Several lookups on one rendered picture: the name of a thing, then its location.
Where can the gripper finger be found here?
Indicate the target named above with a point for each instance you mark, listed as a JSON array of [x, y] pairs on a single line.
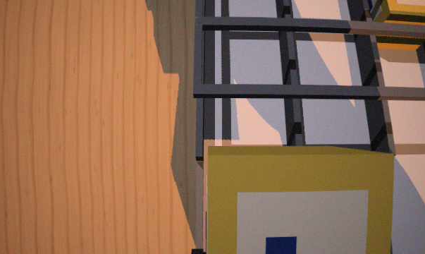
[[198, 251]]

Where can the yellow butter carton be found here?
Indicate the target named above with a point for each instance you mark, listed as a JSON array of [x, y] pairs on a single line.
[[298, 200], [398, 11]]

